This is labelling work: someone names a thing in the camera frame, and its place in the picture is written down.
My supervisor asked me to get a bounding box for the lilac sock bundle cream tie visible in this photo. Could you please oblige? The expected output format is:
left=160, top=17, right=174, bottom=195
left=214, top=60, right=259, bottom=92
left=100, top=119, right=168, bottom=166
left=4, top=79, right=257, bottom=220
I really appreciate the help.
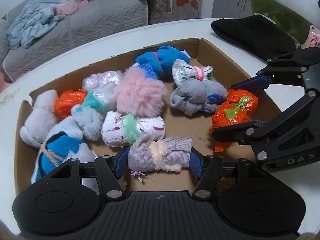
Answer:
left=127, top=133, right=193, bottom=173

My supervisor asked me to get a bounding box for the white fluffy sock bundle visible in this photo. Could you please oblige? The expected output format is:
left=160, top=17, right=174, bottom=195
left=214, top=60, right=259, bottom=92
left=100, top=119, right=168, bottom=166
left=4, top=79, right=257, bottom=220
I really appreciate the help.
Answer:
left=19, top=89, right=60, bottom=148

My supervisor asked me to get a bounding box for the grey sofa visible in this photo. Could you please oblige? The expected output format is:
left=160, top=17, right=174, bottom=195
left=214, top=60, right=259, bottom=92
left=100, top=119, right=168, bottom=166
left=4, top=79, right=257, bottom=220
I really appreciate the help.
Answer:
left=0, top=0, right=173, bottom=83

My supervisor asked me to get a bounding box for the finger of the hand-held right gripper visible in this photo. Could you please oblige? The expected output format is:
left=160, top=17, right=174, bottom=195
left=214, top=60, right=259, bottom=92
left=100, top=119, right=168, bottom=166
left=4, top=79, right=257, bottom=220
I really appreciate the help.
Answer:
left=229, top=47, right=320, bottom=92
left=212, top=88, right=318, bottom=161

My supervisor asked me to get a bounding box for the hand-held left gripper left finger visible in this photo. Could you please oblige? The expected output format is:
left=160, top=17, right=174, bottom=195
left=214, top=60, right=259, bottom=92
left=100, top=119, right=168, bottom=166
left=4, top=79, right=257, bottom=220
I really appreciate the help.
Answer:
left=51, top=148, right=130, bottom=202

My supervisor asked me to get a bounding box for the pastel striped sock bundle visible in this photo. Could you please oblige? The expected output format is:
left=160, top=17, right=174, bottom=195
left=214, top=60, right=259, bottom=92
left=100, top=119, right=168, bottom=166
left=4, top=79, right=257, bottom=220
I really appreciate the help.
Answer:
left=82, top=70, right=123, bottom=93

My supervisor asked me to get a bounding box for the small orange plastic bundle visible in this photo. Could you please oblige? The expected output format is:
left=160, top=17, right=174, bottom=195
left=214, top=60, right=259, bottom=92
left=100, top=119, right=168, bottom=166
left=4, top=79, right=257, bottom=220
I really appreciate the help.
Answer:
left=54, top=89, right=87, bottom=120

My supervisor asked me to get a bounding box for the pink white yarn scrap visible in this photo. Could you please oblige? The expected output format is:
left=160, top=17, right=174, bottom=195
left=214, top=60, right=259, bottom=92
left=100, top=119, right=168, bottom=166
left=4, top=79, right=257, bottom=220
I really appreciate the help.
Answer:
left=130, top=170, right=147, bottom=182

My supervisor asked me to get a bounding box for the pink pig figure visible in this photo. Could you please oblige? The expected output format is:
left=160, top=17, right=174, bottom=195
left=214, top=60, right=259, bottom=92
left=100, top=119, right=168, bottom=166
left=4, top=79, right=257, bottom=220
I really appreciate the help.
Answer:
left=301, top=25, right=320, bottom=49

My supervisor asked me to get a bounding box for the large orange bundle green tie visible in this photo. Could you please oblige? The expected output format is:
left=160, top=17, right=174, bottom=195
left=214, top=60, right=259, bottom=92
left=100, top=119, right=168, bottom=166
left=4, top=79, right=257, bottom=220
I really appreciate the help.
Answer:
left=209, top=89, right=259, bottom=153

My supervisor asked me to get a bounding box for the blue sock bundle pink band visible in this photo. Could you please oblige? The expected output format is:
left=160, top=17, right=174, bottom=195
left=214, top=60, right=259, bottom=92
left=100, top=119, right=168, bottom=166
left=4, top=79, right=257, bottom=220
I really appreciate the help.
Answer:
left=134, top=45, right=191, bottom=80

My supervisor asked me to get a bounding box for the blue white sock bundle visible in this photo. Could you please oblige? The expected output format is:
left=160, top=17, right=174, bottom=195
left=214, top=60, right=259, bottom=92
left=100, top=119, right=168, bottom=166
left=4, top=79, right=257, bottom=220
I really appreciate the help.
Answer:
left=30, top=116, right=99, bottom=184

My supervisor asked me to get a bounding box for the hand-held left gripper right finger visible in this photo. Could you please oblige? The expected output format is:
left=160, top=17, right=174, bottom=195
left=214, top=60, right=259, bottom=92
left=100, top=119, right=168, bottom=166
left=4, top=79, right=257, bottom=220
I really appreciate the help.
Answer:
left=189, top=147, right=269, bottom=202

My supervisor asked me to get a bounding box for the grey sock bundle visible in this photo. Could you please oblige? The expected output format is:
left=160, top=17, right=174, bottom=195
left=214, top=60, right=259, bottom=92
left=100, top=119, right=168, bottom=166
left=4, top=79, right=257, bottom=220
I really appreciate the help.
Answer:
left=170, top=79, right=229, bottom=116

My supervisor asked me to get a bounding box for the blue and pink blanket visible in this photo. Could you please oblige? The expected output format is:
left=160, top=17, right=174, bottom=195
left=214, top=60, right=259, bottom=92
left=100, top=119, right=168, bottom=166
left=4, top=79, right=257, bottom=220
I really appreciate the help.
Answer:
left=6, top=0, right=90, bottom=49

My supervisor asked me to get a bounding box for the white streaked bundle mint tie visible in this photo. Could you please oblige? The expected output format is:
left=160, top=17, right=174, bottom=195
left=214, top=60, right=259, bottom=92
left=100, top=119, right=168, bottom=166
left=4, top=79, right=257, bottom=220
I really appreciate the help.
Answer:
left=101, top=111, right=166, bottom=148

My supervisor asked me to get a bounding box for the white fluffy bundle teal tie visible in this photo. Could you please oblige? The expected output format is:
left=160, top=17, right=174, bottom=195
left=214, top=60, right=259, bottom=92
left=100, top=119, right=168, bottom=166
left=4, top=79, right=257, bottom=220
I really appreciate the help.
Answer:
left=71, top=89, right=118, bottom=141

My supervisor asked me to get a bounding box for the black cloth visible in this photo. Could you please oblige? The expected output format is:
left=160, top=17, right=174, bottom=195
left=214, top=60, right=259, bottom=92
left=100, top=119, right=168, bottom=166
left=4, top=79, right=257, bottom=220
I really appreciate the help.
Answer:
left=211, top=15, right=304, bottom=62

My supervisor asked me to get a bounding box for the glass fish bowl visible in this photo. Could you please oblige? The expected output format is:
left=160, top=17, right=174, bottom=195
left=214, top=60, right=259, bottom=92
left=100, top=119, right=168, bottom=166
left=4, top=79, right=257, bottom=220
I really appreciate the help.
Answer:
left=251, top=0, right=320, bottom=49

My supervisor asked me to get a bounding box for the cardboard box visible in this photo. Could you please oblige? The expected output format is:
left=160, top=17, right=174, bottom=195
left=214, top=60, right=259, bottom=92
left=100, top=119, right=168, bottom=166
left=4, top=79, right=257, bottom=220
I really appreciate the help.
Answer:
left=14, top=37, right=284, bottom=196

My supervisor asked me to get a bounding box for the pink furry bundle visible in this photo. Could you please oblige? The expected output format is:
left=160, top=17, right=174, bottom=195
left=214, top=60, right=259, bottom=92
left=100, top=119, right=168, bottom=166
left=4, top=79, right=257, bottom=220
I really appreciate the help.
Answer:
left=114, top=66, right=168, bottom=118

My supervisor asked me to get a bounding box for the white floral sock bundle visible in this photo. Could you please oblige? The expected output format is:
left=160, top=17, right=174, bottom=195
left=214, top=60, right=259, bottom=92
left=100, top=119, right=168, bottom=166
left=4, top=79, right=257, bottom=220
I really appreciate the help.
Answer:
left=172, top=59, right=214, bottom=85

